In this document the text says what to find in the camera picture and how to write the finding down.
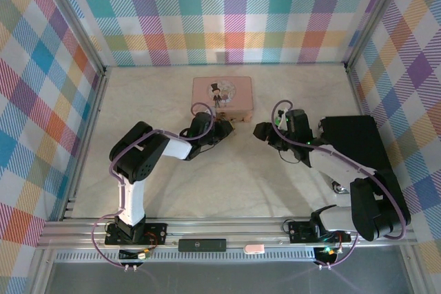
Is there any pink tin box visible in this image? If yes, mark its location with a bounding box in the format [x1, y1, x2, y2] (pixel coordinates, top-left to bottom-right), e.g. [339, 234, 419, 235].
[191, 76, 255, 123]

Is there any black plastic tray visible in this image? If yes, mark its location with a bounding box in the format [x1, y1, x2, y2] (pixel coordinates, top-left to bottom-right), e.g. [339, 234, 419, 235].
[318, 114, 413, 233]

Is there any shiny metal object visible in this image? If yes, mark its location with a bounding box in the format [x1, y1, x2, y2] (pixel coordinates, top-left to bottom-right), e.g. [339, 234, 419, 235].
[330, 176, 349, 194]

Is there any black bar device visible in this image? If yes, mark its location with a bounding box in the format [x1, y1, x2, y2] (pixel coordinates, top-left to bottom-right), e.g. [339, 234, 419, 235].
[178, 238, 227, 253]

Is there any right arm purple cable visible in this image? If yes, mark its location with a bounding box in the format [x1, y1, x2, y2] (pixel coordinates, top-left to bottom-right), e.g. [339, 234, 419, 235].
[271, 99, 408, 268]

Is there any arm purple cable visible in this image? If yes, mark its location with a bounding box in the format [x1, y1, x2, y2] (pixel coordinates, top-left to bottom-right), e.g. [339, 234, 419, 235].
[92, 103, 218, 268]
[271, 99, 408, 268]

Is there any aluminium side rail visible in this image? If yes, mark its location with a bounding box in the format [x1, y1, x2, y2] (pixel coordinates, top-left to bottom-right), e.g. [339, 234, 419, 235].
[344, 61, 397, 218]
[61, 66, 110, 221]

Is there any aluminium cross rail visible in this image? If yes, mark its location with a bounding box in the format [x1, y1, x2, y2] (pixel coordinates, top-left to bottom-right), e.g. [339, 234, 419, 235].
[36, 217, 418, 251]

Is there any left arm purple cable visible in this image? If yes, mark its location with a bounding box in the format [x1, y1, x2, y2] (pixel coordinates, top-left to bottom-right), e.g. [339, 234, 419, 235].
[92, 103, 218, 268]

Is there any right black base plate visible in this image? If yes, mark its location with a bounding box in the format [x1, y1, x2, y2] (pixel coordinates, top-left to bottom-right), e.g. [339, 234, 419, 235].
[288, 220, 352, 244]

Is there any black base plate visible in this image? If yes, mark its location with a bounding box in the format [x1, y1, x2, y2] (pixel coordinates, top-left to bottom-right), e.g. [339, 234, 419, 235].
[288, 220, 352, 244]
[105, 222, 168, 246]

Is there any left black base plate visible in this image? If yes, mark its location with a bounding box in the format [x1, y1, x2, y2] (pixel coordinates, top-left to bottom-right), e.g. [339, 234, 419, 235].
[105, 222, 168, 246]

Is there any slotted grey cable duct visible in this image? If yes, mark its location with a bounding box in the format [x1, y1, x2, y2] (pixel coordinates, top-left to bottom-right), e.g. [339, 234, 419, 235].
[54, 251, 340, 263]

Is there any black cable bracket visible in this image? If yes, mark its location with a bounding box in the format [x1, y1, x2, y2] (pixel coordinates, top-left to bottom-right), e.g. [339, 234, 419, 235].
[119, 249, 145, 269]
[314, 246, 339, 269]

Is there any aluminium corner post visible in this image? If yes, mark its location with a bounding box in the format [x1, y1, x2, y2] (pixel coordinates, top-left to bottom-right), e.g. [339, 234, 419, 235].
[343, 0, 413, 70]
[32, 0, 107, 75]

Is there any aluminium frame leg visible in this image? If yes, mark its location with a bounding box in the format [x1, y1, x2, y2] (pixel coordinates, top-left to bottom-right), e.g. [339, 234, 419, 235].
[29, 248, 58, 294]
[399, 246, 424, 294]

